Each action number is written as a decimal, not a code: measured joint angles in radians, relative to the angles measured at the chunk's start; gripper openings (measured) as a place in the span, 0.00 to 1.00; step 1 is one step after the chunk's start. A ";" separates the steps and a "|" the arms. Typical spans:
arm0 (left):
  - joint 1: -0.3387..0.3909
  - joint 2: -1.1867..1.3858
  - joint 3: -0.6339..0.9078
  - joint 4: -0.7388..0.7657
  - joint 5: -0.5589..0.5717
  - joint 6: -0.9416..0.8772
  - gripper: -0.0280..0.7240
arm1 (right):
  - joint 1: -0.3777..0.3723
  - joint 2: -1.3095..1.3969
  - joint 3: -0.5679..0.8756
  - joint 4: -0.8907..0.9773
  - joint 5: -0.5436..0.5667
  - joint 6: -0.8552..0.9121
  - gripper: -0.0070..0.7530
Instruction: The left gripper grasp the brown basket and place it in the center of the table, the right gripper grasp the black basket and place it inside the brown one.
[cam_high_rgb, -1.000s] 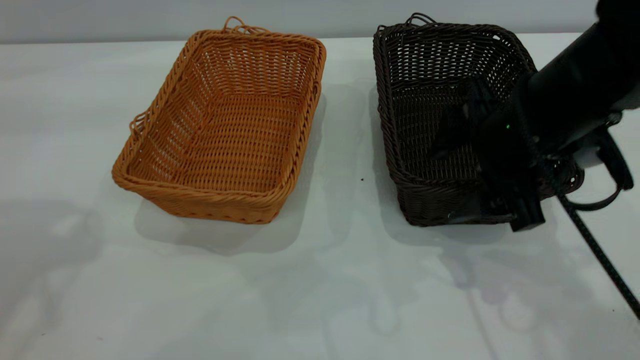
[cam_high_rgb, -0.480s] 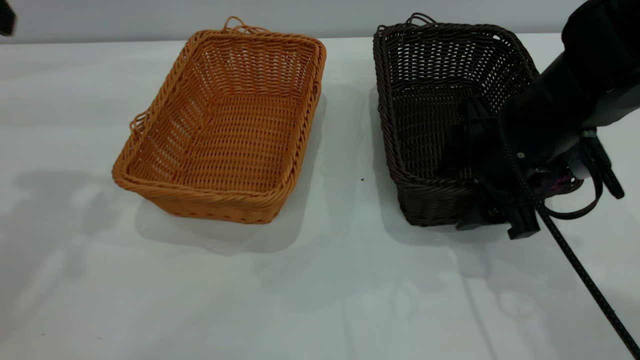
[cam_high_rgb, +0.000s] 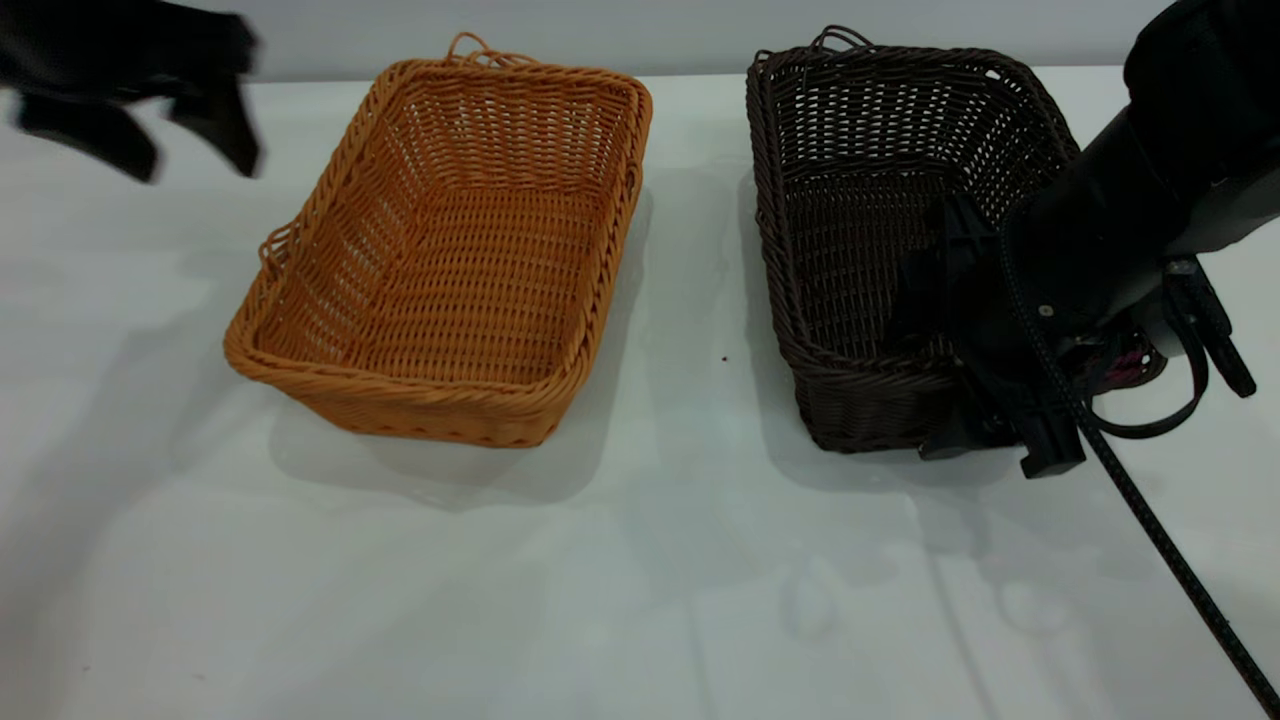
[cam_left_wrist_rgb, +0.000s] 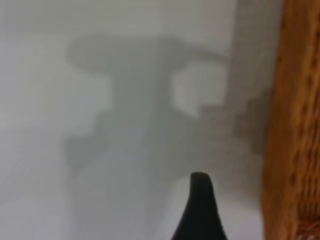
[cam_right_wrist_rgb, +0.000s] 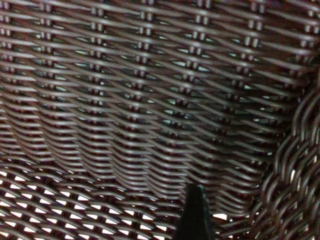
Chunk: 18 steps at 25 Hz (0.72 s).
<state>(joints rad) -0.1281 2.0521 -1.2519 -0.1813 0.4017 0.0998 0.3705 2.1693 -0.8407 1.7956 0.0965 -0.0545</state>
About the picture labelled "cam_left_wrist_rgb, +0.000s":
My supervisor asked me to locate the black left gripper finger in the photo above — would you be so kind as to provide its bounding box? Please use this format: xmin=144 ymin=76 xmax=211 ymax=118
xmin=169 ymin=171 xmax=229 ymax=240

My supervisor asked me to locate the light brown wicker basket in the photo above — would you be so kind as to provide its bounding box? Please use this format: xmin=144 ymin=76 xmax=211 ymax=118
xmin=260 ymin=0 xmax=320 ymax=240

